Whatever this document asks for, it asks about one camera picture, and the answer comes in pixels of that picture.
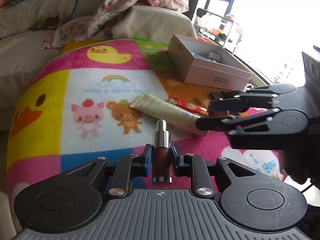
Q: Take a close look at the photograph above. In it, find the dark red dropper bottle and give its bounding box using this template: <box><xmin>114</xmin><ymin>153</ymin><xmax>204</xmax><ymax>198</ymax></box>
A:
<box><xmin>151</xmin><ymin>120</ymin><xmax>172</xmax><ymax>184</ymax></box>

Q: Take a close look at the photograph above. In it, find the red snack packet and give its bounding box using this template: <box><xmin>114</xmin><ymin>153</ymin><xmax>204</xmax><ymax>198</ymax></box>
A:
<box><xmin>168</xmin><ymin>96</ymin><xmax>209</xmax><ymax>117</ymax></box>

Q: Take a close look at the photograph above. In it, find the cream cosmetic tube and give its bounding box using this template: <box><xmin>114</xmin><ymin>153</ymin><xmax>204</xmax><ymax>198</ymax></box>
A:
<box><xmin>130</xmin><ymin>93</ymin><xmax>208</xmax><ymax>137</ymax></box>

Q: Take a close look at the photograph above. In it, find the pink cardboard box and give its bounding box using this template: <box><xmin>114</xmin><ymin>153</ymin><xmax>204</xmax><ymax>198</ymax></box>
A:
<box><xmin>168</xmin><ymin>34</ymin><xmax>251</xmax><ymax>90</ymax></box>

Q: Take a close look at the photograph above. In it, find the colourful cartoon play mat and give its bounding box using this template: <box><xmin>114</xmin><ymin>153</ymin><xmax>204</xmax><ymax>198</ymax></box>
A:
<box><xmin>6</xmin><ymin>38</ymin><xmax>286</xmax><ymax>230</ymax></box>

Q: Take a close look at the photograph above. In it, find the metal shelf rack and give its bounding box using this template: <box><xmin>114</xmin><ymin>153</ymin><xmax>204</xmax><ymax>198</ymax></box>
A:
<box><xmin>194</xmin><ymin>8</ymin><xmax>242</xmax><ymax>55</ymax></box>

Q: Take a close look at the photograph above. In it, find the pink patterned blanket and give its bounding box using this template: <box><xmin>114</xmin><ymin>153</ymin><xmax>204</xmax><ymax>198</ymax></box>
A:
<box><xmin>41</xmin><ymin>0</ymin><xmax>189</xmax><ymax>50</ymax></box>

